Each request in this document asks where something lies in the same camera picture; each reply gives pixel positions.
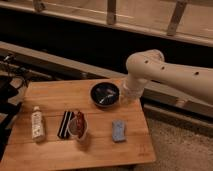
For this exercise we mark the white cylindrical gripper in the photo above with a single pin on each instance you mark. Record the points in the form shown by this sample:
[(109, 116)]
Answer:
[(131, 89)]

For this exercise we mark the dark ceramic bowl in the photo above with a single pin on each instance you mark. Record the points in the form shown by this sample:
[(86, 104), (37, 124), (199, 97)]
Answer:
[(104, 94)]

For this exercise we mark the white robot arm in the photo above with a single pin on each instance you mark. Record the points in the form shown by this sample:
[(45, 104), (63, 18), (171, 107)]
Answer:
[(149, 65)]

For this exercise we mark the blue sponge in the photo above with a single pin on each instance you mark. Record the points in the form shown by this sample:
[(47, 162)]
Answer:
[(118, 131)]

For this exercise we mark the black white striped box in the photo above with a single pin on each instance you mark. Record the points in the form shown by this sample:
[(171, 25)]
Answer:
[(63, 129)]

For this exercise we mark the white plastic bottle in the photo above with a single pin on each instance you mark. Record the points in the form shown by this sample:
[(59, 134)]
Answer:
[(38, 130)]

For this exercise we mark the metal bracket middle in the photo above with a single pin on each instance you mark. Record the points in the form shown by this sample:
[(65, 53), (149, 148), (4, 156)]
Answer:
[(111, 12)]

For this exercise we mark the metal bracket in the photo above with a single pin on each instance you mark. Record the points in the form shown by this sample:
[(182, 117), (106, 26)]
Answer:
[(176, 17), (111, 12), (38, 5)]

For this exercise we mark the metal bracket right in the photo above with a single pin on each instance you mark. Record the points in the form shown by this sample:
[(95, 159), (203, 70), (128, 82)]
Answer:
[(176, 17)]

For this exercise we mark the metal bracket left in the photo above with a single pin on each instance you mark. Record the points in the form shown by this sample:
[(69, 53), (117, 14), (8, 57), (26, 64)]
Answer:
[(38, 5)]

